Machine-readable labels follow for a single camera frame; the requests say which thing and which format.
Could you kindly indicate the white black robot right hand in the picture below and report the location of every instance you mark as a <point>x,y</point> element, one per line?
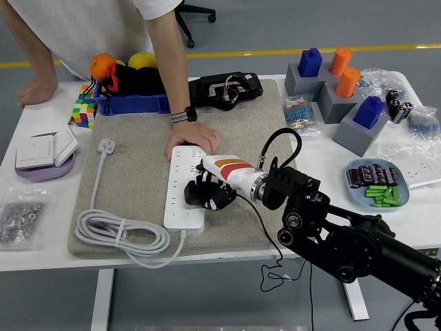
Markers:
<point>234,172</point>

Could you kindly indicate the person's right hand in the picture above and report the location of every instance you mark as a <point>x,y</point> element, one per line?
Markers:
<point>36,93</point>

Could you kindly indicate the person's left hand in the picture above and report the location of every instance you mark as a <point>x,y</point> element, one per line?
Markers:
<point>191,132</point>

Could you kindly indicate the white power strip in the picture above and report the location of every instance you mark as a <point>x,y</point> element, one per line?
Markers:
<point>177,172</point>

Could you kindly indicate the black plug adapter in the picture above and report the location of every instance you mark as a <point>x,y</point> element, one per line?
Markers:
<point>191,196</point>

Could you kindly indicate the person's right forearm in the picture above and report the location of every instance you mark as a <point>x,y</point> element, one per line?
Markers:
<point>36,51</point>

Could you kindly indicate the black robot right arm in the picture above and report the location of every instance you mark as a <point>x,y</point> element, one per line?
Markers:
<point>358,248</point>

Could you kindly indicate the person's left forearm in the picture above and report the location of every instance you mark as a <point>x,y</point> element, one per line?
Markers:
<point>171,69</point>

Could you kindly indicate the person's wrist watch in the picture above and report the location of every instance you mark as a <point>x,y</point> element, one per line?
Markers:
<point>190,113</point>

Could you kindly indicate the colourful puzzle cube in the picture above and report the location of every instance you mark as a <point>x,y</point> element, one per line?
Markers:
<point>84,110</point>

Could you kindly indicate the grey-brown mat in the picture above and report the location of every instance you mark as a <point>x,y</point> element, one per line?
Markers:
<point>138,155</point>

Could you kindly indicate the blue plastic bin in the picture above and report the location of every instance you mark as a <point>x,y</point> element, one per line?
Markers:
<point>131,103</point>

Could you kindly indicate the orange fruit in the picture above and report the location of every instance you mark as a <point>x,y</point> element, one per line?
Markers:
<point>101,65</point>

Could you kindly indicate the black open electronic device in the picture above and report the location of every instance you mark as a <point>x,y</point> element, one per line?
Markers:
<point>247,89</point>

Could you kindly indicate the purple tray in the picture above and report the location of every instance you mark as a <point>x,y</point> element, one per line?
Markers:
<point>44,175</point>

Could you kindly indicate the bag of taped resistors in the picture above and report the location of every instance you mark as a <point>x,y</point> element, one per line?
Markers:
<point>299,115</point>

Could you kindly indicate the person's torso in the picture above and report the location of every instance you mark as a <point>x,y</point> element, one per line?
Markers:
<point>96,31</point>

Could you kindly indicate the yellow fruit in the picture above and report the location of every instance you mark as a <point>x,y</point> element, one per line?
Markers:
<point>141,61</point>

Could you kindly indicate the black office chair base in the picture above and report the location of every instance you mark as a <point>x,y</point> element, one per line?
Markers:
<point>190,43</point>

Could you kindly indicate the grey socket block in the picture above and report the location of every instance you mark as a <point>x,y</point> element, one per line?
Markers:
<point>333,107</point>
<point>354,138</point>
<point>299,86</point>

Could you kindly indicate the black cylindrical capacitor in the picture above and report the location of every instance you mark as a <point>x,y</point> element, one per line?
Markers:
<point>355,178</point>
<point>379,173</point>
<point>392,176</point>
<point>367,174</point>

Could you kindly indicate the clear bag of metal nuts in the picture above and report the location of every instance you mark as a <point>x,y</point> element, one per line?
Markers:
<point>20,217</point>

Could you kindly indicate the light blue plate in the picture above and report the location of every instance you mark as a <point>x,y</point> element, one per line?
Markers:
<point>358,198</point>

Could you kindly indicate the blue square peg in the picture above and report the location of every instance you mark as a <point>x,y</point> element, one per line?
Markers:
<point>368,113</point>
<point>309,63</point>

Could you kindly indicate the green battery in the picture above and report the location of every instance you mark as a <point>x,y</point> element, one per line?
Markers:
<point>392,202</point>
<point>396,194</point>
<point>377,188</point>
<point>387,193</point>
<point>380,205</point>
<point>375,193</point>

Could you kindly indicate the orange cylinder peg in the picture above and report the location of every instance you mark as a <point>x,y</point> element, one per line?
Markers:
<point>347,82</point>
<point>340,62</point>

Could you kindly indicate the bag of black capacitors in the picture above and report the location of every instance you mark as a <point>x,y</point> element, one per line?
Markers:
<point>399,107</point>

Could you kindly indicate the white table leg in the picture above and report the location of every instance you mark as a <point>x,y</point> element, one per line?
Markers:
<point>102,300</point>
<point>356,303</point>

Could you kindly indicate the table control panel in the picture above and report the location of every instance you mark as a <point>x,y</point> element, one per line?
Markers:
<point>430,252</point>

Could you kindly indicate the white wall switch panel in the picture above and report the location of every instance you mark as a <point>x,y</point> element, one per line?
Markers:
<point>34,151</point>
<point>67,145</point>

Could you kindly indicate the bagged white wall socket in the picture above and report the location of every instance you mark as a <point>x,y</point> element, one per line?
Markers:
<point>420,169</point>

